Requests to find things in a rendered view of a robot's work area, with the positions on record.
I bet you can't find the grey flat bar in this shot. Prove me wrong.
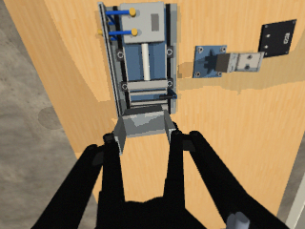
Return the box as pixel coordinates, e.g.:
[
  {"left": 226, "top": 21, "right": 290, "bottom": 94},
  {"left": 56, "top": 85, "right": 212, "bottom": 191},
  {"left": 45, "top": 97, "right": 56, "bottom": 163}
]
[
  {"left": 130, "top": 89, "right": 167, "bottom": 95},
  {"left": 131, "top": 99, "right": 167, "bottom": 105}
]

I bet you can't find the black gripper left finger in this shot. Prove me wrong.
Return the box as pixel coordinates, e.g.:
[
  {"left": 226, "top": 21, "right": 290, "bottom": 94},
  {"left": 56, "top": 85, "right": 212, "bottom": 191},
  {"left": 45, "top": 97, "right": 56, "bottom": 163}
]
[{"left": 31, "top": 115, "right": 127, "bottom": 229}]

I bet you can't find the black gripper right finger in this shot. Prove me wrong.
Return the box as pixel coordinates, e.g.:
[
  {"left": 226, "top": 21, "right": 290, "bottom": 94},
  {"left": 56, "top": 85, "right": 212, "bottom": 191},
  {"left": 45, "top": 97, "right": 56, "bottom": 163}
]
[{"left": 158, "top": 109, "right": 290, "bottom": 229}]

